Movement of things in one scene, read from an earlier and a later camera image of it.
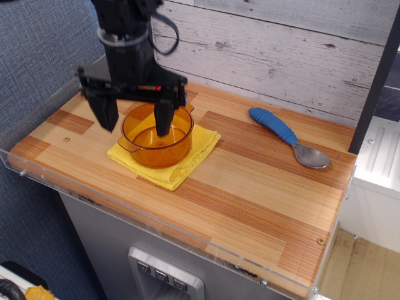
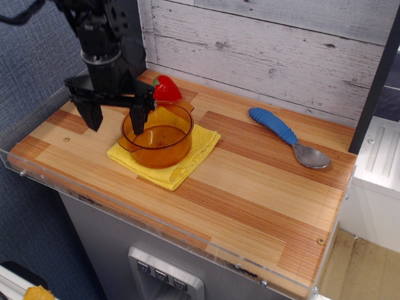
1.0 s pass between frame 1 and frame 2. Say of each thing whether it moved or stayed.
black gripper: moved
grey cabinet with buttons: stayed
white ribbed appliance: stayed
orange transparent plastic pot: stayed
